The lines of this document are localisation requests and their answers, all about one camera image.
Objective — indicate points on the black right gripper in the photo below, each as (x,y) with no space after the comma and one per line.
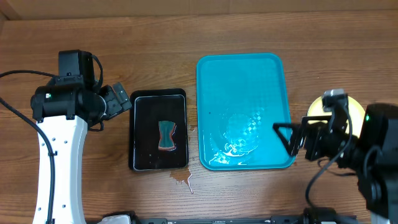
(312,139)

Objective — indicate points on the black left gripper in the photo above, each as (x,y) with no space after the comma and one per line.
(114,107)

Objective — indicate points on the orange green sponge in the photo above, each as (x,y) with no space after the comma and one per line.
(166,131)

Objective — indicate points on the yellow plate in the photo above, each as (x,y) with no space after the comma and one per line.
(356,111)

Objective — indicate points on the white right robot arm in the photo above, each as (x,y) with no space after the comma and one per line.
(372,156)

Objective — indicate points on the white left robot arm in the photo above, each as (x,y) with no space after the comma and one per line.
(64,115)

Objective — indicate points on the black water tray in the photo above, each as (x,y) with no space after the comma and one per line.
(148,108)

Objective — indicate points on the teal plastic tray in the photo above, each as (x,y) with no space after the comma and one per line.
(239,98)

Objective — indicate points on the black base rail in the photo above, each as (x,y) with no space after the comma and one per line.
(309,216)

